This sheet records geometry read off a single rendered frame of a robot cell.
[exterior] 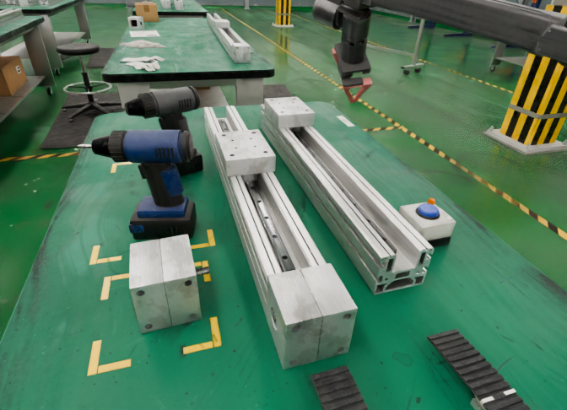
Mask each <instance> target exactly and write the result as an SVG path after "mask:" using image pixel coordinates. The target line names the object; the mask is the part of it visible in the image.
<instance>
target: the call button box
mask: <svg viewBox="0 0 567 410"><path fill-rule="evenodd" d="M423 203H427V202H422V203H416V204H411V205H405V206H401V207H400V209H399V213H400V214H401V215H402V216H403V217H404V218H405V219H406V220H407V221H408V222H409V223H410V224H411V225H412V226H413V227H414V228H415V229H416V230H417V231H418V232H419V233H420V234H421V235H422V236H423V237H424V238H425V239H426V240H427V241H428V242H429V243H430V244H431V245H432V246H433V247H438V246H443V245H448V244H449V242H450V239H451V237H450V236H451V235H452V232H453V229H454V227H455V224H456V221H455V220H454V219H453V218H452V217H451V216H449V215H448V214H447V213H446V212H445V211H443V210H442V209H441V208H439V207H438V206H436V205H435V206H436V207H437V208H438V209H439V210H440V212H439V214H438V216H436V217H426V216H424V215H422V214H421V213H420V212H419V211H418V208H419V205H420V204H423Z"/></svg>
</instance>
